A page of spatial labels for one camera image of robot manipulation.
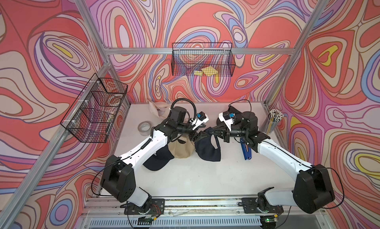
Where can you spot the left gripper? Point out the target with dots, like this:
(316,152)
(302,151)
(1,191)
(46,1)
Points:
(195,137)

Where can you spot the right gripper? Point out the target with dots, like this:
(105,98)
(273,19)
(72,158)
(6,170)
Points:
(219,130)

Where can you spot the dark grey baseball cap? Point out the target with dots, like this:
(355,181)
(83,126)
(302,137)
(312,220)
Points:
(237,113)

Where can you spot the tan khaki baseball cap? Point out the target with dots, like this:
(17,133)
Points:
(182,148)

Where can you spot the cream baseball cap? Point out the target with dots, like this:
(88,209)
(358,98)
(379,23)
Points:
(159,109)

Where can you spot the black cap with white logo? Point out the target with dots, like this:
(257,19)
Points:
(159,159)

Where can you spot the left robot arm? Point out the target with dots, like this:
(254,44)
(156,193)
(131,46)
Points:
(118,177)

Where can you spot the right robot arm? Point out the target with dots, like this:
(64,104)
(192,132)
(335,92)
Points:
(312,183)

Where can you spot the blue tool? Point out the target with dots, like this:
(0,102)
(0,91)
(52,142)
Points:
(246,150)

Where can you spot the cup of pencils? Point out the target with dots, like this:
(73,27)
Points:
(273,118)

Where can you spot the clear tape roll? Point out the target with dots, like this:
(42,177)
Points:
(144,128)

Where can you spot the black wire basket back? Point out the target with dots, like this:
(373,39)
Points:
(190,56)

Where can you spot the black wire basket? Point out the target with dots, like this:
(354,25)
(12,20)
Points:
(190,56)
(91,117)

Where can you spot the black wire basket left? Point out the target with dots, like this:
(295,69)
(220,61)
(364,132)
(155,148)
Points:
(91,117)

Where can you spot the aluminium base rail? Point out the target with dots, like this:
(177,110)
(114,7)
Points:
(194,212)

